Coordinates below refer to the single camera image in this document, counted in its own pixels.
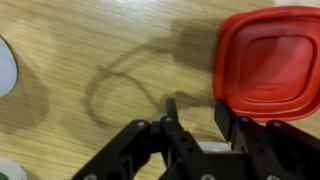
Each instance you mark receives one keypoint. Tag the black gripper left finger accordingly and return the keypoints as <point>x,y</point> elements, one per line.
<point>173,146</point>

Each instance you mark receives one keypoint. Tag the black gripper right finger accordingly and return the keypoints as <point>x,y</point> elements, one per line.
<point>266,150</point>

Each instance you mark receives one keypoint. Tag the orange plastic lid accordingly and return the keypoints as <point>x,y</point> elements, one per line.
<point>276,63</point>

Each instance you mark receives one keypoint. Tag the small white cup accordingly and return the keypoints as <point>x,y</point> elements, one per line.
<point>11,168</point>

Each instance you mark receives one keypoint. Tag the white bottle with black cap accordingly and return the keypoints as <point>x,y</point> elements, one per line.
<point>6,66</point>

